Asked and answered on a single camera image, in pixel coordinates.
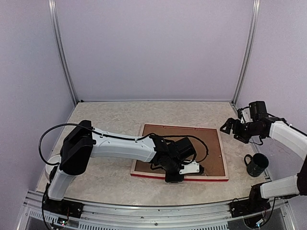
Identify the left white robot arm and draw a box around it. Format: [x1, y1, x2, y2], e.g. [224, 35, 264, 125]
[47, 120, 184, 213]

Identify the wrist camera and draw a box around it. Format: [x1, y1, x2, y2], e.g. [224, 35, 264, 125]
[237, 101, 269, 124]
[175, 137, 206, 175]

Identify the brown backing board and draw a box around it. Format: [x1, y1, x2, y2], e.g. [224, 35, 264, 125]
[133, 125, 226, 177]

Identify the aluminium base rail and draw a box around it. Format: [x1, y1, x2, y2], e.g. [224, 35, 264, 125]
[15, 191, 297, 230]

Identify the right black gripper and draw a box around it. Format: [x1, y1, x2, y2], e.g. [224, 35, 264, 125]
[221, 117, 262, 143]

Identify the right aluminium post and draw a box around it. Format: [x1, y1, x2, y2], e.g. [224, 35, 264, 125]
[232, 0, 260, 106]

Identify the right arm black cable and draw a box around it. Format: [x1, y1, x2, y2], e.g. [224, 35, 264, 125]
[266, 112, 293, 127]

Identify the aluminium post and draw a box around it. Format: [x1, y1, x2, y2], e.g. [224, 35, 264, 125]
[48, 0, 78, 106]
[232, 0, 260, 106]

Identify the white red bowl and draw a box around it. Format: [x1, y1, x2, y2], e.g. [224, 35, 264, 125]
[45, 154, 61, 180]

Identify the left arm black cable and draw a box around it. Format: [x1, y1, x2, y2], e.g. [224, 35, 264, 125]
[38, 123, 211, 166]

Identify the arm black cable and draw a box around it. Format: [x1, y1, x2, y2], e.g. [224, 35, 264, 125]
[266, 112, 293, 127]
[38, 123, 211, 166]

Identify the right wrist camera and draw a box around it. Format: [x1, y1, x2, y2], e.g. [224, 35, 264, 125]
[237, 101, 269, 124]

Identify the red wooden picture frame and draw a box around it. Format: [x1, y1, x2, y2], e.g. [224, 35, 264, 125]
[130, 123, 229, 182]

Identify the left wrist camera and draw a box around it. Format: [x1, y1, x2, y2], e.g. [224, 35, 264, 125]
[175, 137, 206, 175]

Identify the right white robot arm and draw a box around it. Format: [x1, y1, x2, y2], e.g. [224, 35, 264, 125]
[220, 116, 307, 216]

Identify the dark green mug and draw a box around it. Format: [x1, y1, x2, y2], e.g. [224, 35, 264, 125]
[244, 153, 269, 177]

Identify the left aluminium post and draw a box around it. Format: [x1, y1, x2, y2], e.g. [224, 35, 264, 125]
[48, 0, 78, 106]

